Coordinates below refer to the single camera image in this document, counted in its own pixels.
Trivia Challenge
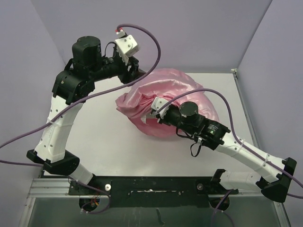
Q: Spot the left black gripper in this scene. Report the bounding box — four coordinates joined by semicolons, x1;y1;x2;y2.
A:
89;51;146;85

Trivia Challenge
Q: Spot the pink satin rose pillowcase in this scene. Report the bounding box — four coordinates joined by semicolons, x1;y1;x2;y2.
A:
115;68;220;138

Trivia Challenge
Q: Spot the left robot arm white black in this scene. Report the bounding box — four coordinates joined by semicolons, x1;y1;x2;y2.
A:
27;35;143;194

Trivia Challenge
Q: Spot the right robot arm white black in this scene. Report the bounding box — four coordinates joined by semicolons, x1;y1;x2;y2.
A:
151;97;297;203

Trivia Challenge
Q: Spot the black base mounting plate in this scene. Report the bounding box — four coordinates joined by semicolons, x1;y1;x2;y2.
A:
68;175;239;209

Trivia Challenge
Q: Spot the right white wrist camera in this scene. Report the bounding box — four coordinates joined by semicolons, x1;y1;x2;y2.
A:
151;97;170;119

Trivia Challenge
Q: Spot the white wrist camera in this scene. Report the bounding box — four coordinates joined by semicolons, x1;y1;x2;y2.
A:
151;97;170;119
115;28;140;65

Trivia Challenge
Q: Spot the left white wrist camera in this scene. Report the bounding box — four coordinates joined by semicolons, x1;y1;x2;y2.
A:
115;28;140;65

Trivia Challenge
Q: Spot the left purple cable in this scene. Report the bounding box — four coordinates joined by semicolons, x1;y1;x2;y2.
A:
0;23;163;215

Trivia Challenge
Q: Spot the aluminium frame rail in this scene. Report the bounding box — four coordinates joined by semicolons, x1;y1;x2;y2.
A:
27;69;296;227

